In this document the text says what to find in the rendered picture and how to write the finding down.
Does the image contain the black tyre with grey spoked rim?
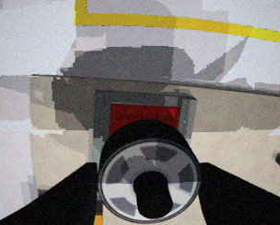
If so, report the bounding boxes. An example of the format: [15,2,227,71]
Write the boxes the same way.
[96,120,202,224]

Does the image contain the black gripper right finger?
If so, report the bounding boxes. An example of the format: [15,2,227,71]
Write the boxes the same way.
[199,162,280,225]

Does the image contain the yellow rectangular outline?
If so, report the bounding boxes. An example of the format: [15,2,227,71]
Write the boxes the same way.
[73,0,280,42]

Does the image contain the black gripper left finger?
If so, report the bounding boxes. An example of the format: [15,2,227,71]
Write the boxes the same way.
[0,162,98,225]

